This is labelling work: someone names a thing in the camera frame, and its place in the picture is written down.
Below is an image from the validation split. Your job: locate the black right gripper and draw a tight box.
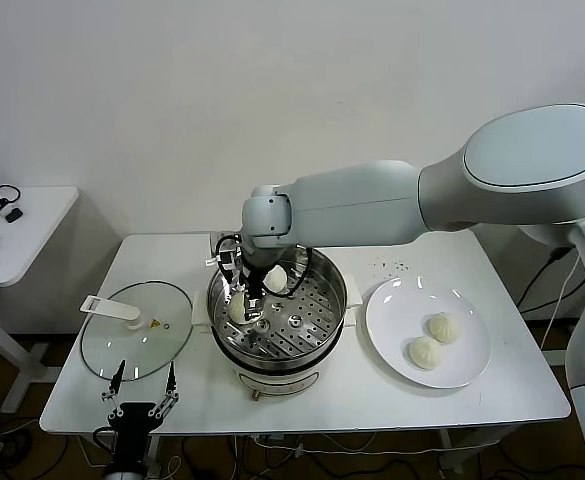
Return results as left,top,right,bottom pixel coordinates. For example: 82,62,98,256
238,257,268,322

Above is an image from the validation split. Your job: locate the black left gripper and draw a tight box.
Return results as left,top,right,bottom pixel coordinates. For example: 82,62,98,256
100,360,180,435

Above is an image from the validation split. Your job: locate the white steamed baozi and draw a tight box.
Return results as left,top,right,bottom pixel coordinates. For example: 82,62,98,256
404,335,443,372
228,293,248,324
264,265,288,294
425,312,460,345

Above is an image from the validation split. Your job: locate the stainless steel steamer basket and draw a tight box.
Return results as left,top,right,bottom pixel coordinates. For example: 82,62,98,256
206,240,347,362

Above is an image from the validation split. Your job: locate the steel steamer pot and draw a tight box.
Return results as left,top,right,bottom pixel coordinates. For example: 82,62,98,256
191,273,363,402

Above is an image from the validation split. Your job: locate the glass pot lid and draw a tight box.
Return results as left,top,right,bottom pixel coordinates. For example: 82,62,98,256
79,280,194,383

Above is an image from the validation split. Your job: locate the white side table rounded top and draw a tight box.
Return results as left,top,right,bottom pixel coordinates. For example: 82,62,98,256
0,187,80,416

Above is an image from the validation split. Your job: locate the white round plate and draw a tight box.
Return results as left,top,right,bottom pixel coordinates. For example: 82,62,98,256
365,275,492,390

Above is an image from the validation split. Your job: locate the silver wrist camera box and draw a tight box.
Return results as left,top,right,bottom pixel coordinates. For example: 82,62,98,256
204,233,239,275

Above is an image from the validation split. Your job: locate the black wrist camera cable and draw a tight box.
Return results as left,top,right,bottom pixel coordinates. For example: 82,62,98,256
271,244,314,300

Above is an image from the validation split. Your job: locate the white floor cable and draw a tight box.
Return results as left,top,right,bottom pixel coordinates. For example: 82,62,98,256
251,432,503,459

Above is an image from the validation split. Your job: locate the white hanging cable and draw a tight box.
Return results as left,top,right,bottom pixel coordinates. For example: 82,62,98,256
540,259,581,356

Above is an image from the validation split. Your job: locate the black cable with adapter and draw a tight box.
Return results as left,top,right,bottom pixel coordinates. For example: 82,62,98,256
515,247,581,314

